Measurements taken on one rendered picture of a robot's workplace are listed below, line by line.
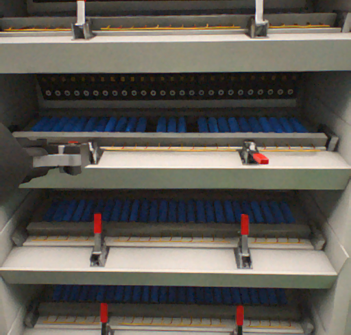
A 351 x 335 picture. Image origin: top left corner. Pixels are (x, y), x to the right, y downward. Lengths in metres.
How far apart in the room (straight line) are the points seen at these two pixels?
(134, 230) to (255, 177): 0.25
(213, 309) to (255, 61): 0.50
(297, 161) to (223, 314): 0.36
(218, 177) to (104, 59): 0.26
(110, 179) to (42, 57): 0.21
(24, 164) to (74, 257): 0.36
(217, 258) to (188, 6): 0.49
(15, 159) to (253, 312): 0.56
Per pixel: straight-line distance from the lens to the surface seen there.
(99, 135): 0.49
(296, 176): 0.47
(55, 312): 0.70
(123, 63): 0.43
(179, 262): 0.51
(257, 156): 0.39
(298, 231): 0.57
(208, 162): 0.44
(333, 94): 0.57
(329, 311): 0.62
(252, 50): 0.44
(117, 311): 0.65
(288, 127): 0.54
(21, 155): 0.22
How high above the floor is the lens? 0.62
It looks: 12 degrees down
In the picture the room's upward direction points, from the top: straight up
